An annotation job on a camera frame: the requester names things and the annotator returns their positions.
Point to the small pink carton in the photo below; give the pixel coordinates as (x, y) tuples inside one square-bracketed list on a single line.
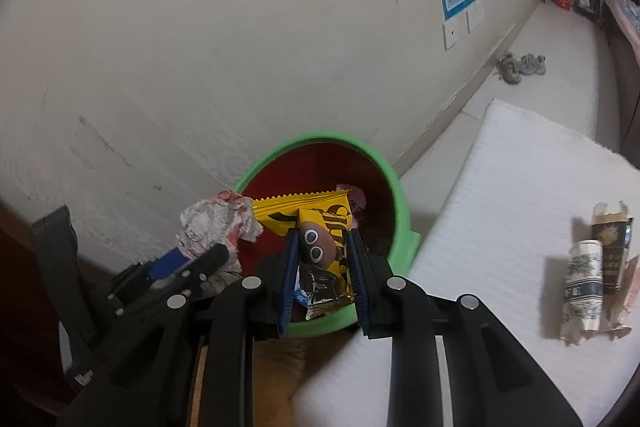
[(631, 292)]

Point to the printed paper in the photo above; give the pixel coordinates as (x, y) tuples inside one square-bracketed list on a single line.
[(215, 222)]

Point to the green bin with red inside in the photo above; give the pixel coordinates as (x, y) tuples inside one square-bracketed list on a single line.
[(405, 247)]

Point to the dark brown gold wrapper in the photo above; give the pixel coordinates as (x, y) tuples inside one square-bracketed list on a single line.
[(615, 252)]

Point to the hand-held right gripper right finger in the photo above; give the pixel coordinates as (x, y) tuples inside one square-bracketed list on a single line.
[(357, 279)]

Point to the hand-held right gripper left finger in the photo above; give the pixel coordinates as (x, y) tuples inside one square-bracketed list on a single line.
[(290, 279)]

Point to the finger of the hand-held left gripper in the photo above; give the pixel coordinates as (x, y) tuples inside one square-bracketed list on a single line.
[(210, 264), (162, 266)]

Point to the dark brown wooden furniture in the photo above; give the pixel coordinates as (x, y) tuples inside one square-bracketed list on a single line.
[(20, 307)]

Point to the white foam mat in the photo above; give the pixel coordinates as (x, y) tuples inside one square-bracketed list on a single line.
[(500, 207)]

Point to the white wall socket plate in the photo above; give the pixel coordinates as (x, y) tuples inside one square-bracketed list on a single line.
[(475, 15), (451, 34)]

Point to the yellow snack wrapper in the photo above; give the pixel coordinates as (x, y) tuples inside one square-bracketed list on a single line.
[(280, 217)]

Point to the white grey rolled wrapper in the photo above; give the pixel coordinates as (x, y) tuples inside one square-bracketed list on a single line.
[(582, 277)]

